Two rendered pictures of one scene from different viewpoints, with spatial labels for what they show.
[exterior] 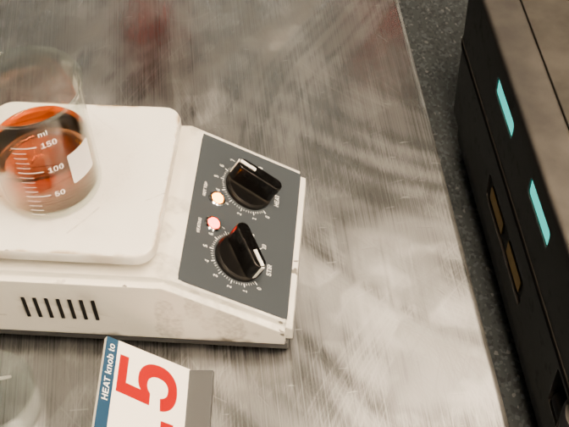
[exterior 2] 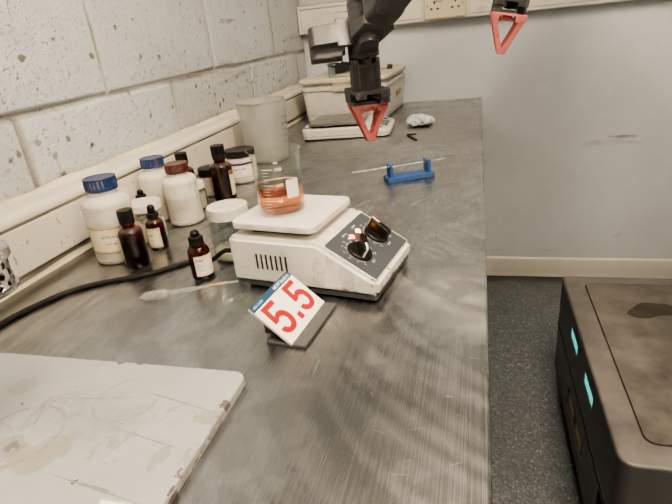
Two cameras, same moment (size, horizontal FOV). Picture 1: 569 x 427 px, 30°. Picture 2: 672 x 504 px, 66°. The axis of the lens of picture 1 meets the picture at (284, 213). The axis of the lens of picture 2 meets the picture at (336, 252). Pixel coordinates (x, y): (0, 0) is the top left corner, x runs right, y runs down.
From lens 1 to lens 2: 0.34 m
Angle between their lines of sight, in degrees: 31
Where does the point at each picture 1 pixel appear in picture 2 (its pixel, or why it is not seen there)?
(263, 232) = (377, 249)
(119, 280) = (298, 244)
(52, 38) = not seen: hidden behind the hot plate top
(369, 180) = (445, 256)
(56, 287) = (270, 247)
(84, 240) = (286, 223)
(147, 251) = (311, 227)
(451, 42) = not seen: hidden behind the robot
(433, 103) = (546, 365)
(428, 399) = (444, 326)
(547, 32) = (601, 305)
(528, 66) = (588, 318)
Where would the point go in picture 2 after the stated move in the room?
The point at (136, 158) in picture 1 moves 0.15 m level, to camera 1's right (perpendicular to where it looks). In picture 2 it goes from (323, 206) to (440, 208)
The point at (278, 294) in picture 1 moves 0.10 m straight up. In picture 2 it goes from (375, 269) to (369, 188)
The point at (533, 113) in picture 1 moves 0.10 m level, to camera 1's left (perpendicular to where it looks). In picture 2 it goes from (588, 338) to (540, 334)
